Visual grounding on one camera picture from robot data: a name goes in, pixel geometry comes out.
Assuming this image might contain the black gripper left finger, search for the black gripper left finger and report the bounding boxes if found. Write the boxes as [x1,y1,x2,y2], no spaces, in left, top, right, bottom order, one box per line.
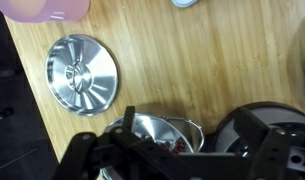
[53,105,193,180]

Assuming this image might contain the pink plastic cup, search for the pink plastic cup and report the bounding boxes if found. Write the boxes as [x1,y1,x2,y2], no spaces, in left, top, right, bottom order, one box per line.
[0,0,92,24]

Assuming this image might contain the round black grey tin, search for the round black grey tin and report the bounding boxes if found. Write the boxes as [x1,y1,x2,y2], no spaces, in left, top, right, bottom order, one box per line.
[205,101,305,180]

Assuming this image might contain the silver steel lid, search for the silver steel lid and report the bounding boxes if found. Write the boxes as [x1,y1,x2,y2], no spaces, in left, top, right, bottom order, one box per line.
[45,33,120,117]

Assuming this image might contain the white kitchen scale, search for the white kitchen scale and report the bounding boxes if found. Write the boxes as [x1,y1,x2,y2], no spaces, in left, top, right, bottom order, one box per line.
[171,0,200,9]

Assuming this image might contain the red kidney beans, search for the red kidney beans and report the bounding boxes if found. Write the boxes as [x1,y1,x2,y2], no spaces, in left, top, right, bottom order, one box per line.
[155,134,188,158]

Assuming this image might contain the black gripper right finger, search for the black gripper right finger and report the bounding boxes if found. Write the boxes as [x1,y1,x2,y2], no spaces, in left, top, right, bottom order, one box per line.
[233,106,305,180]

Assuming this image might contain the silver steel pot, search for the silver steel pot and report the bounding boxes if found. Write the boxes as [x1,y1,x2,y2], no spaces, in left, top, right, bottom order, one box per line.
[100,113,206,180]

